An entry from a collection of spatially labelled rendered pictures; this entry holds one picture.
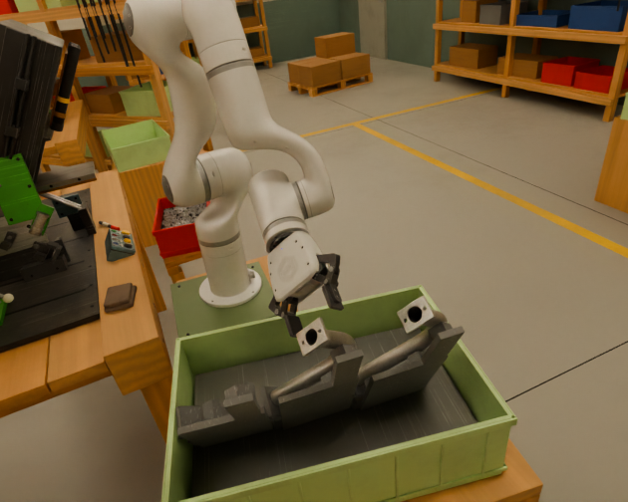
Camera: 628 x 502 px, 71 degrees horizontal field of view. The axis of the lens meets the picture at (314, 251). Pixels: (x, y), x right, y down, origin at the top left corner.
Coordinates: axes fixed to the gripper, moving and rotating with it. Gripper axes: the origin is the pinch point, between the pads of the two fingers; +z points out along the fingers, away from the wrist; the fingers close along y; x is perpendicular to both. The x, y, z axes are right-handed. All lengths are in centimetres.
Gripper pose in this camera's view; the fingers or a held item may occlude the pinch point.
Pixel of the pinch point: (315, 318)
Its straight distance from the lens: 73.8
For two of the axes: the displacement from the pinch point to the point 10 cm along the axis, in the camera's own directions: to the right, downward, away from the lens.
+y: 6.9, -5.7, -4.5
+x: 6.6, 2.3, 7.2
